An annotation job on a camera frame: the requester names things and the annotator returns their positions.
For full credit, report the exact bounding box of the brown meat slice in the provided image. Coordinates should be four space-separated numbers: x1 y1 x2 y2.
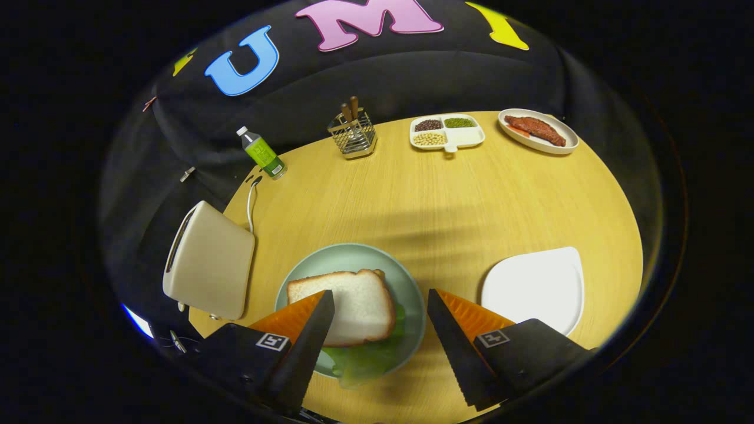
504 115 567 147

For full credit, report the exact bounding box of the round white plate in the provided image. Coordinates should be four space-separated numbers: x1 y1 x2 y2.
498 108 580 155

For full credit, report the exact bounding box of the metal wire utensil holder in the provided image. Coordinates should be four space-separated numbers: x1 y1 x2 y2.
328 112 378 161

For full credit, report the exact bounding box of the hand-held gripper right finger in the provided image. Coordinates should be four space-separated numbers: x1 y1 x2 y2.
426 288 594 412

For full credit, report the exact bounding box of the white leaf-shaped plate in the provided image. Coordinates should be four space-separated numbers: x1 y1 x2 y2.
481 246 585 337

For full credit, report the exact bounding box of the white divided dish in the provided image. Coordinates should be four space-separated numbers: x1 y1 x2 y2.
409 114 487 154

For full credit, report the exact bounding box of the green lettuce leaf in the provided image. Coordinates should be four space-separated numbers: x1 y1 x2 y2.
321 303 407 389

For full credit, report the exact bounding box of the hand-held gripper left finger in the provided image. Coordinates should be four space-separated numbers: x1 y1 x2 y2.
188 289 336 416

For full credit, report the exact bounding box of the white bread slice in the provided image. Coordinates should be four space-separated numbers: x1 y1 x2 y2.
287 269 397 347

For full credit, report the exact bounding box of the white toaster cable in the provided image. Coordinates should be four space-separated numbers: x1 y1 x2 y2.
246 183 261 234

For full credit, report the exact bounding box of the green label drink bottle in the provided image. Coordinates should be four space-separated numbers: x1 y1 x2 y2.
236 126 288 180

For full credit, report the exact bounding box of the pale green plate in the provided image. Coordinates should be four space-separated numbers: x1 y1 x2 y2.
275 243 426 379

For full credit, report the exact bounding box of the black backdrop cloth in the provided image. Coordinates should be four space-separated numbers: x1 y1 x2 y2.
97 0 666 330

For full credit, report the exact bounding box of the white toaster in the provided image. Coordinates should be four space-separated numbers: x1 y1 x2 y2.
163 200 256 321

